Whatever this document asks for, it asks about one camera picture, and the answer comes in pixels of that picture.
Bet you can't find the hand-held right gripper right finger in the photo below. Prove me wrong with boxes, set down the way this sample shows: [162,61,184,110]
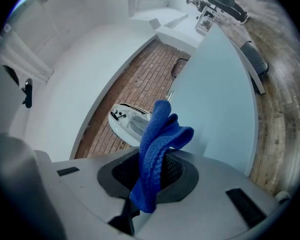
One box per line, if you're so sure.
[134,148,288,240]

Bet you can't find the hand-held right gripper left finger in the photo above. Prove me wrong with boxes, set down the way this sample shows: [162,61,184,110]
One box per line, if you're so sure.
[35,146,141,240]

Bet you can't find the blue cloth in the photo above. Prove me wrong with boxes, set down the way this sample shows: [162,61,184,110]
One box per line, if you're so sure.
[129,99,195,214]

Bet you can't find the light blue table white legs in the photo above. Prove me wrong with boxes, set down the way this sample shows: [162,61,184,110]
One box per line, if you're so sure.
[168,23,266,178]

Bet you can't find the red hand trolley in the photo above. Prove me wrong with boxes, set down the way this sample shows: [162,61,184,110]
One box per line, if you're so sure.
[170,57,191,79]

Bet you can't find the black chair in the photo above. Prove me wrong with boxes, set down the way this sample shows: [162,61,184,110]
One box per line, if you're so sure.
[239,40,270,78]

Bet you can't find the white equipment cart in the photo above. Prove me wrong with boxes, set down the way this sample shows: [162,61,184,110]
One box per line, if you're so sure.
[194,4,218,34]

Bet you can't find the black head-worn camera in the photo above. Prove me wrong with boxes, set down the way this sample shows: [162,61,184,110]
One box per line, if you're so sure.
[20,78,34,109]

